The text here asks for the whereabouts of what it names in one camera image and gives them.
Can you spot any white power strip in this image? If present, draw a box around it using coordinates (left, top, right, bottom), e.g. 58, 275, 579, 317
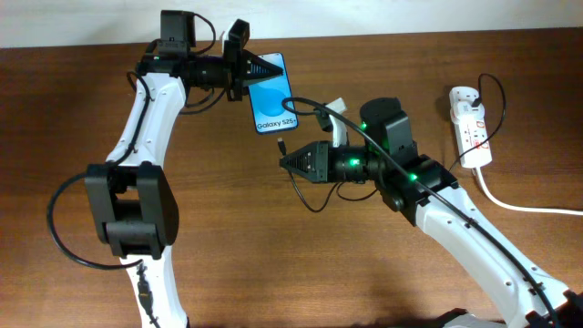
449, 87, 492, 169

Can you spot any black USB charging cable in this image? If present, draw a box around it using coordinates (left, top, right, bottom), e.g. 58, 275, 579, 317
276, 73, 507, 214

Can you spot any white USB charger adapter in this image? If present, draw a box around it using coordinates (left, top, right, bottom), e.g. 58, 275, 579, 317
450, 94, 485, 124

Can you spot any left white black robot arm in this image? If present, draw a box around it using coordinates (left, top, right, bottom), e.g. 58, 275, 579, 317
85, 10, 282, 327

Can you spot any white power strip cord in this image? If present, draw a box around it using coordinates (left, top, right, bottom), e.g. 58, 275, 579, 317
472, 166, 583, 217

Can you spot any blue screen Galaxy smartphone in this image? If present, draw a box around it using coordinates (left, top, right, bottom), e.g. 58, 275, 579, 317
249, 53, 299, 135

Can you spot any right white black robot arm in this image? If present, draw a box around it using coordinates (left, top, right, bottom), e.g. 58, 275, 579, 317
280, 97, 582, 327

